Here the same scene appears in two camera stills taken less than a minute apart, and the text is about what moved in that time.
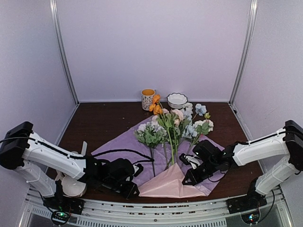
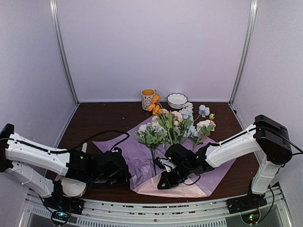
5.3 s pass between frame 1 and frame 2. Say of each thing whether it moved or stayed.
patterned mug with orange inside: stayed
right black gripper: moved
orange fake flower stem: stayed
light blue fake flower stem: moved
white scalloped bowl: stayed
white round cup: stayed
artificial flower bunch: stayed
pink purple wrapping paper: moved
